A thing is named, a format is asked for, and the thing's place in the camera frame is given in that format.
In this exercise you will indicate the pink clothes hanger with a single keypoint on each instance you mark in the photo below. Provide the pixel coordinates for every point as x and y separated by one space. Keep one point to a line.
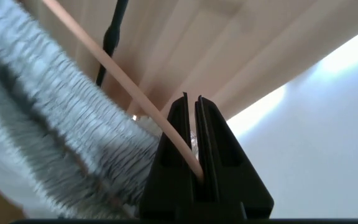
120 74

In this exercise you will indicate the beige curtain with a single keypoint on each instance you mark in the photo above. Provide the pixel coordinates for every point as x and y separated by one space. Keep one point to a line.
213 46

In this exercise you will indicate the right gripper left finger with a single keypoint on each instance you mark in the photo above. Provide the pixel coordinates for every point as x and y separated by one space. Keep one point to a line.
169 186

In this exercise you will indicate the pale grey garment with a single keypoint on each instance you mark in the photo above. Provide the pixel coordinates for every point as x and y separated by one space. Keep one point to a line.
57 124

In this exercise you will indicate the black clothes rack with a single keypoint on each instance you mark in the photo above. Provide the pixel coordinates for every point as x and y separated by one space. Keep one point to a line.
112 37

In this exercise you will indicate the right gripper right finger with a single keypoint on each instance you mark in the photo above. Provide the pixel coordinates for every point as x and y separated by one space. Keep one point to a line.
235 186

